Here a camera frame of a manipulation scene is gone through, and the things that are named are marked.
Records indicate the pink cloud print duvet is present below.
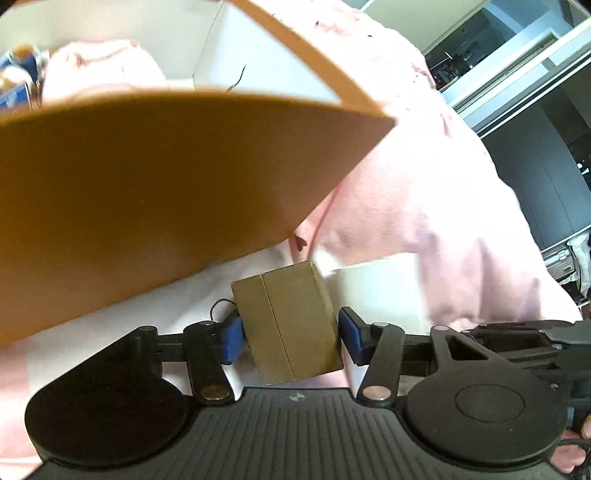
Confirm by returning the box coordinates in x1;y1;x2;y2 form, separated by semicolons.
1;1;580;479

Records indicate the small pink backpack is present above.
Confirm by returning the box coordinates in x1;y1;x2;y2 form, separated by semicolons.
41;39;166;106

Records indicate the small gold box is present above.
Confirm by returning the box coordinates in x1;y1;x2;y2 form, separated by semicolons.
231;261;344;385

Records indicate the right hand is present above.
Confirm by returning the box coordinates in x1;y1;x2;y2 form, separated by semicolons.
551;416;590;474

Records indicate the orange cardboard box white inside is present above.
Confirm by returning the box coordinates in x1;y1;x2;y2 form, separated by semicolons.
1;1;394;345

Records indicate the duck plush blue jacket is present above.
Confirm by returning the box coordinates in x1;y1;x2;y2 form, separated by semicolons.
1;44;43;111

